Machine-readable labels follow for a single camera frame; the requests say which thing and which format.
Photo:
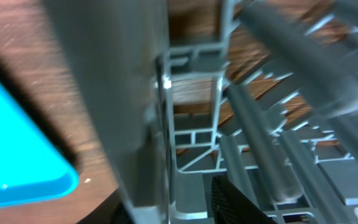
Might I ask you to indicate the grey dishwasher rack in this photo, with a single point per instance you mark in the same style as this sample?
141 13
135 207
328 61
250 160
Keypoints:
264 93

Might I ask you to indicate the teal serving tray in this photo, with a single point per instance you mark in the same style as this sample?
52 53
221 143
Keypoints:
31 167

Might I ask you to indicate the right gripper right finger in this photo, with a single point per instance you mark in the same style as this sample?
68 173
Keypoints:
231 206

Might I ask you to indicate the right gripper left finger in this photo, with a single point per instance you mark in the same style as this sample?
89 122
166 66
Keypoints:
110 211

